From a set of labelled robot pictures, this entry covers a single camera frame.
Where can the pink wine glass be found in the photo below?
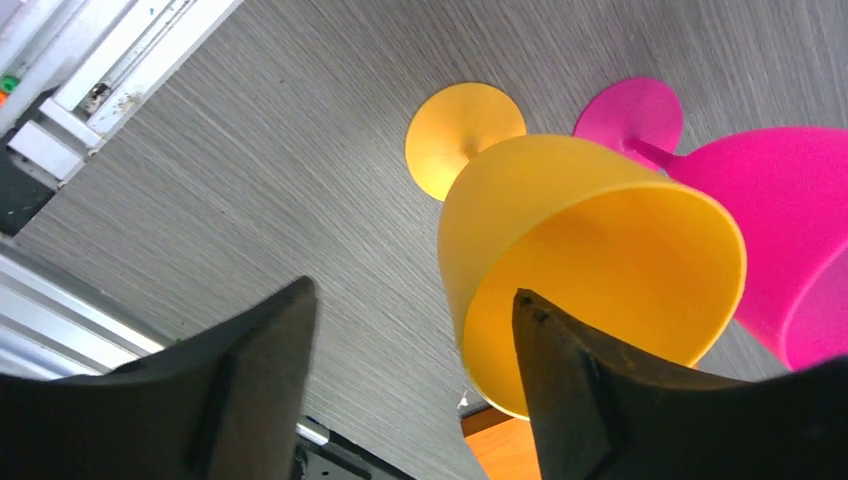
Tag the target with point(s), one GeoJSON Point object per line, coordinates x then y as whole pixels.
{"type": "Point", "coordinates": [786, 187]}

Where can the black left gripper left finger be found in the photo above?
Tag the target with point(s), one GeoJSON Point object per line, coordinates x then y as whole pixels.
{"type": "Point", "coordinates": [222, 404]}

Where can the gold wire wine glass rack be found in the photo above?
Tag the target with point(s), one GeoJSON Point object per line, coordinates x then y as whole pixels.
{"type": "Point", "coordinates": [503, 445]}

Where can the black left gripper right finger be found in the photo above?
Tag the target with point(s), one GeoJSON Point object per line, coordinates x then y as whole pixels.
{"type": "Point", "coordinates": [600, 408]}

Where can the orange wine glass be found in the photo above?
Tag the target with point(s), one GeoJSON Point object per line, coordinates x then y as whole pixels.
{"type": "Point", "coordinates": [625, 249]}

